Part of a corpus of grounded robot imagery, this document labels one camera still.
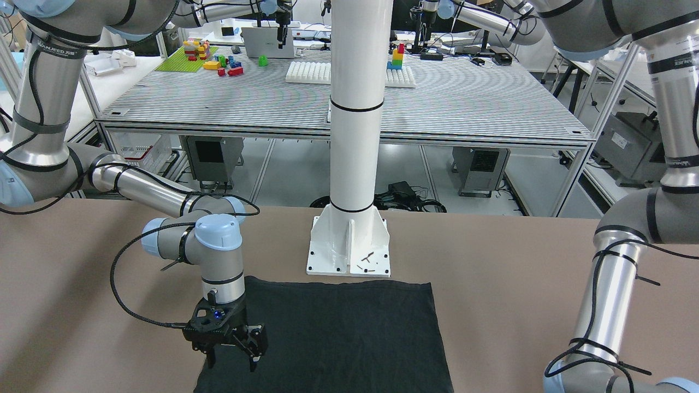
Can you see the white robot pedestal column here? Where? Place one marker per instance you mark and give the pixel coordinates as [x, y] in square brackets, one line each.
[349, 237]

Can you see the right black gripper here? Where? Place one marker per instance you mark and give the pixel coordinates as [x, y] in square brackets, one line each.
[238, 317]

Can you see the white plastic basket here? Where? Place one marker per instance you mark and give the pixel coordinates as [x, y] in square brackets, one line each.
[147, 151]

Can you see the black printed t-shirt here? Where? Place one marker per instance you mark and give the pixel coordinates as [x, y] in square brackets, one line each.
[374, 336]

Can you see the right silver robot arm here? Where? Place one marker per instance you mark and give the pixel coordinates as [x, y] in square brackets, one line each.
[37, 164]

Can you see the stacked coloured block tower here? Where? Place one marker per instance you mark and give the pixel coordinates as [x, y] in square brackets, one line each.
[397, 57]

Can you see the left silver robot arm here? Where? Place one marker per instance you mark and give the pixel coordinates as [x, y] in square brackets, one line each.
[667, 31]

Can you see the green building block baseplate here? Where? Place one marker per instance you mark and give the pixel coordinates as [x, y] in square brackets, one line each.
[180, 63]

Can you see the white peg tray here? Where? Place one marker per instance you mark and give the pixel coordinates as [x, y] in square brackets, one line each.
[321, 73]

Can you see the striped background work table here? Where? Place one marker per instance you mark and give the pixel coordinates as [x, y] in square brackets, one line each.
[455, 102]

